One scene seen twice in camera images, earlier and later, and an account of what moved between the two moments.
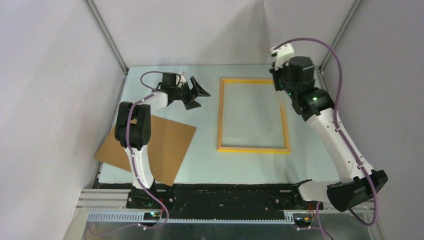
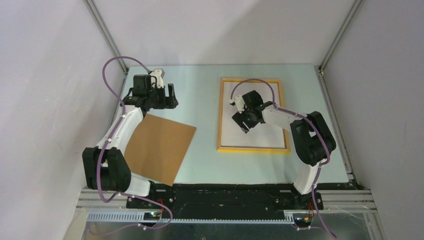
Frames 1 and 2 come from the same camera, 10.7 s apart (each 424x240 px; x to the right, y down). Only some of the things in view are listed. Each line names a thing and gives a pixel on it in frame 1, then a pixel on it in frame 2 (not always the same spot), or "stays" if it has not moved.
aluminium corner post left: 107,36 stays
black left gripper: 198,91 → 167,102
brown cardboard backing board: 166,146 stays
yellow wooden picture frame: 286,150 stays
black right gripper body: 279,77 → 247,113
